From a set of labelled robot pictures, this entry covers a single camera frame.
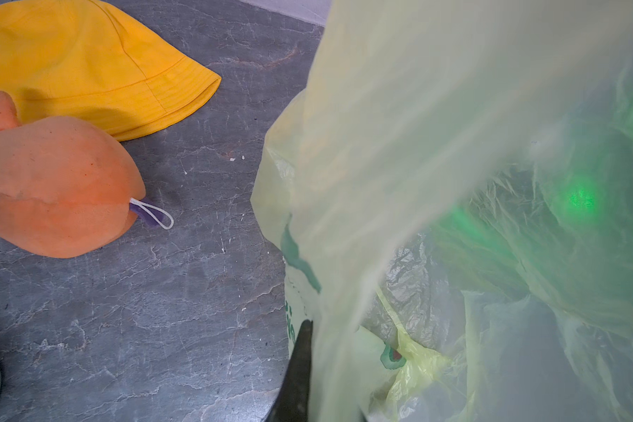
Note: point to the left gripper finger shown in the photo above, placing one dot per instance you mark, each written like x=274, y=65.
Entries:
x=292, y=402

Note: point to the yellow-green plastic bag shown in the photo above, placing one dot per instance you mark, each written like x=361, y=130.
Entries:
x=452, y=194

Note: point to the orange plush toy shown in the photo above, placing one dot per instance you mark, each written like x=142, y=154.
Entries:
x=66, y=186

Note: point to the yellow bucket hat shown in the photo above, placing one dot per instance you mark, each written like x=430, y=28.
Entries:
x=92, y=61

